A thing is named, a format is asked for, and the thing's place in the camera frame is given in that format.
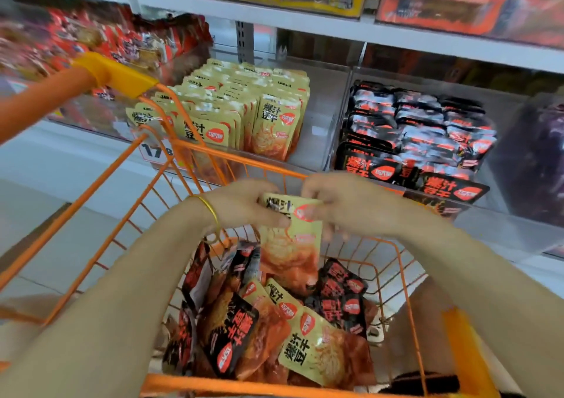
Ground stack of orange trimmed packets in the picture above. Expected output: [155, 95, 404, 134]
[377, 0, 564, 48]

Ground black shorts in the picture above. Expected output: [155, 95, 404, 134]
[379, 371, 530, 398]

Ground person's left forearm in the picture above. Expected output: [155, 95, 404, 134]
[0, 201, 220, 398]

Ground row of black orange snacks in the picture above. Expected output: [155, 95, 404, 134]
[392, 89, 490, 208]
[335, 80, 402, 185]

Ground pile of black orange snacks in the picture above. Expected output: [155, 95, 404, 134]
[163, 242, 380, 390]

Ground person's left hand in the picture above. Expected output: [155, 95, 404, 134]
[196, 179, 292, 233]

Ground row of yellow orange snacks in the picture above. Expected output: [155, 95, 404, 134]
[125, 59, 221, 134]
[172, 61, 257, 150]

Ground person's right hand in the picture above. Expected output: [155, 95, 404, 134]
[300, 171, 415, 240]

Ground person's right forearm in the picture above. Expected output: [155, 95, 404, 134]
[398, 213, 564, 398]

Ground person's right leg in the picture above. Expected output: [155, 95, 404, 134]
[379, 274, 459, 381]

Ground pile of red tan packets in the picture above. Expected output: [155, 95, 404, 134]
[0, 6, 213, 86]

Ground black flame print snack packet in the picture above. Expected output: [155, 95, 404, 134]
[444, 116, 492, 130]
[449, 136, 499, 173]
[442, 106, 488, 120]
[446, 126, 496, 141]
[441, 96, 484, 110]

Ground pile of purple packets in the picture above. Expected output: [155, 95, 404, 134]
[515, 103, 564, 227]

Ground gold bracelet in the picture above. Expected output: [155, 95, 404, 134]
[196, 195, 221, 232]

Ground orange shopping cart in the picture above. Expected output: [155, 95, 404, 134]
[0, 52, 499, 398]

